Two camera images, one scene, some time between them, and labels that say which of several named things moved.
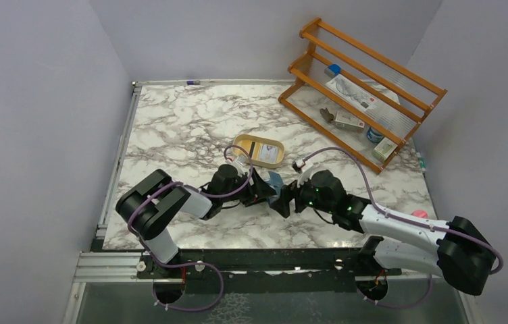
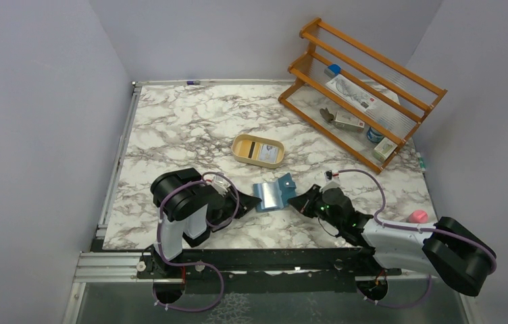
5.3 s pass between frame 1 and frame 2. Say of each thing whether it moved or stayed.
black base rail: stayed
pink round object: stayed
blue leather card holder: moved
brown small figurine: stayed
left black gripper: moved
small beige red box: stayed
